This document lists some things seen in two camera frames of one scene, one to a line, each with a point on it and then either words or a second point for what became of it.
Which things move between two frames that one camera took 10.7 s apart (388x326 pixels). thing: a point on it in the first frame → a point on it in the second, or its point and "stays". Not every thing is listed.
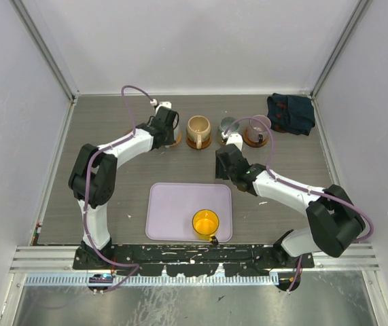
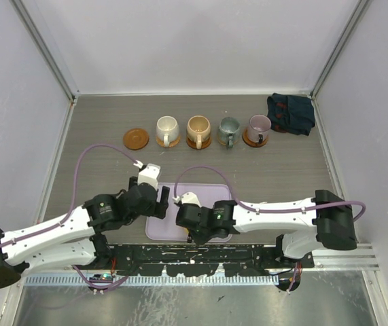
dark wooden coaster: (251, 143) stays
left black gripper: (170, 140) → (158, 208)
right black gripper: (219, 172) → (199, 240)
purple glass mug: (258, 132) stays
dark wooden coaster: (193, 145) stays
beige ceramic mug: (198, 130) stays
